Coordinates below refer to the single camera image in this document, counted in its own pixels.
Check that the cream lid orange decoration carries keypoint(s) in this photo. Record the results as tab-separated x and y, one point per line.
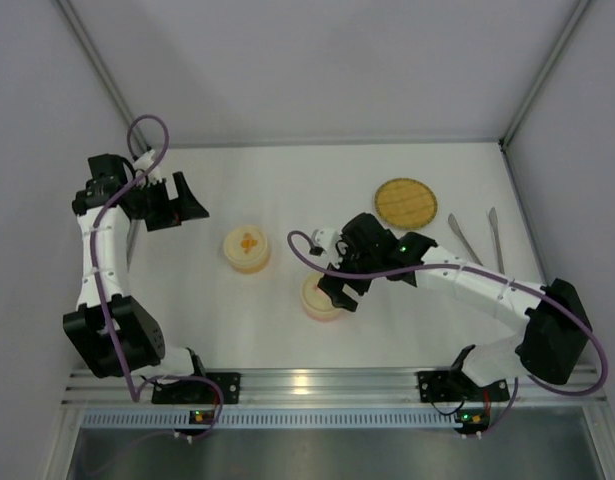
247	237

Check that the yellow lunch box bowl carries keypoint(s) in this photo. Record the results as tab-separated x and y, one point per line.
248	262

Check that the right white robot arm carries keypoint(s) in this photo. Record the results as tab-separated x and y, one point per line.
548	323

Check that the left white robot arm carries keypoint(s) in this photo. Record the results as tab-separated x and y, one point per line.
112	332

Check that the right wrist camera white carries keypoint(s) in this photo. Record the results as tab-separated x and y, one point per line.
323	241

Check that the pink lunch box bowl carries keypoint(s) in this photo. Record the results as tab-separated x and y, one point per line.
322	312

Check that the aluminium mounting rail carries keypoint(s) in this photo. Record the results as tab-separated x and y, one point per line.
282	388

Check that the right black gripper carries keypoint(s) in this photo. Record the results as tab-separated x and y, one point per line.
344	279

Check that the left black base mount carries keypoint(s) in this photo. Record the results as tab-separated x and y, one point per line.
194	392

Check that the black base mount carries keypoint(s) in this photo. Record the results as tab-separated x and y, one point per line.
444	386
194	392

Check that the round woven bamboo plate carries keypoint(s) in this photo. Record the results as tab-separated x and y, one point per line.
405	203

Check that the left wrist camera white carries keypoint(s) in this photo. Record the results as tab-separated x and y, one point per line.
142	164

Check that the slotted grey cable duct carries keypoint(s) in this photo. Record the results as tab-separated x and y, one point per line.
257	418

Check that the cream lid pink decoration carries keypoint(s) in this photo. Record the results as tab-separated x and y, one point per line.
310	292

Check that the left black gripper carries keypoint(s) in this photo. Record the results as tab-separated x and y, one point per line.
163	206

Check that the metal food tongs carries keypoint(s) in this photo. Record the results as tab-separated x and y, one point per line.
494	226

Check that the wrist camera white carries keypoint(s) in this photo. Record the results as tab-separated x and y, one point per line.
142	164
323	241

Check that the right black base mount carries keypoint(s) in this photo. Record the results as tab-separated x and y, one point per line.
444	386

